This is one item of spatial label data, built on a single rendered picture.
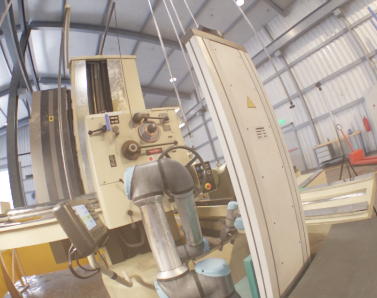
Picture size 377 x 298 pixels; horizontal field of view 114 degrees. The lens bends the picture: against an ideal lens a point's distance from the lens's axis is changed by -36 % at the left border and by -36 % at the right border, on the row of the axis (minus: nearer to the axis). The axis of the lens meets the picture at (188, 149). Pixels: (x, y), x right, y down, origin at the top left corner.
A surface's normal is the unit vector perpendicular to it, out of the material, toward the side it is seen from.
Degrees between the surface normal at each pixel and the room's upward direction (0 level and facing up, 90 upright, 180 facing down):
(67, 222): 90
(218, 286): 90
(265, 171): 90
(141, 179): 80
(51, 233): 90
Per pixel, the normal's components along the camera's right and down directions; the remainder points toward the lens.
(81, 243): 0.25, -0.22
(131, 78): 0.48, -0.27
